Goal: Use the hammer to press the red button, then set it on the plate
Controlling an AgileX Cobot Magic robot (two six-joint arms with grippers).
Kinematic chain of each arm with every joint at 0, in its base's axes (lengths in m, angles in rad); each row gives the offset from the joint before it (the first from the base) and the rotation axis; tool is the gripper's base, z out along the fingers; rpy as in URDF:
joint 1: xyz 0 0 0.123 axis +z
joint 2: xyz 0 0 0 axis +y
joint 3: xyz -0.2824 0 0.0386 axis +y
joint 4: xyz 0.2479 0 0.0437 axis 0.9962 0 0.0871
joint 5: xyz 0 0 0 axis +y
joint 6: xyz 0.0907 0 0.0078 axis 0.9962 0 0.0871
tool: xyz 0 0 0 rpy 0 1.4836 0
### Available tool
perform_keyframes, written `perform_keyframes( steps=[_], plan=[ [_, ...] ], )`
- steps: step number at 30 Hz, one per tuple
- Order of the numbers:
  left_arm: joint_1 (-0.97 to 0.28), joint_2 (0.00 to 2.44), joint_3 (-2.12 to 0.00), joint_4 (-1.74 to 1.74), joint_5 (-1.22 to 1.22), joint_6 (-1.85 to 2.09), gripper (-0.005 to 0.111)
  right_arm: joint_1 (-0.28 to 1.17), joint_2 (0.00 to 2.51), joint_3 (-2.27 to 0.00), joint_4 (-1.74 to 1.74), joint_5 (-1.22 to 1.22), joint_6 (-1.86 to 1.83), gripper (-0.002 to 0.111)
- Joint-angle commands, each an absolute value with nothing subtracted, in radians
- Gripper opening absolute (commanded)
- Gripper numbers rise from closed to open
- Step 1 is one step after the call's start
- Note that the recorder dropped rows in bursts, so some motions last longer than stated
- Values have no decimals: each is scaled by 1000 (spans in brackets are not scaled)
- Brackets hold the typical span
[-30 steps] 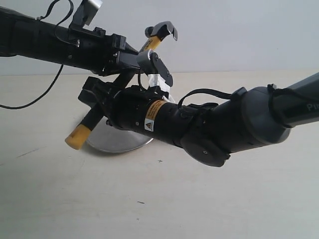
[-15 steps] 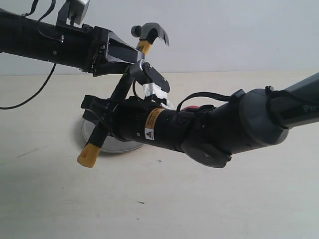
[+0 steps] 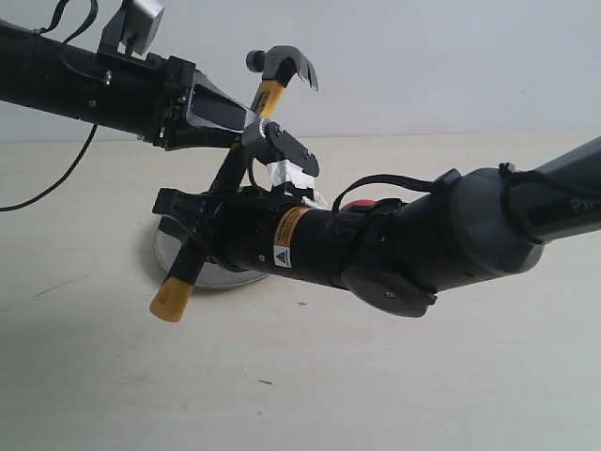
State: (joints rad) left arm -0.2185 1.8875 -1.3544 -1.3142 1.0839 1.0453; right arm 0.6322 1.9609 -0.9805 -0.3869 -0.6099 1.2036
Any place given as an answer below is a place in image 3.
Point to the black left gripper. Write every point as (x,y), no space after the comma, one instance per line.
(191,112)

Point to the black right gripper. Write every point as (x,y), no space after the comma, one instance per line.
(233,232)

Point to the yellow black claw hammer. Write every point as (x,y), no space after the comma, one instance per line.
(278,66)

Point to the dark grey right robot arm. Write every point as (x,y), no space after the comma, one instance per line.
(397,256)

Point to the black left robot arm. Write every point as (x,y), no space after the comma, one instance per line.
(111,90)

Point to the red dome push button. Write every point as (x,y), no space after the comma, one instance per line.
(359,205)

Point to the round silver metal plate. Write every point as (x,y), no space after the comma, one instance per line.
(216,272)

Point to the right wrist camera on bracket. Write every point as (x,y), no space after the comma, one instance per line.
(292,167)

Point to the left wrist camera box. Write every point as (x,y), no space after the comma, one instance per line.
(134,26)

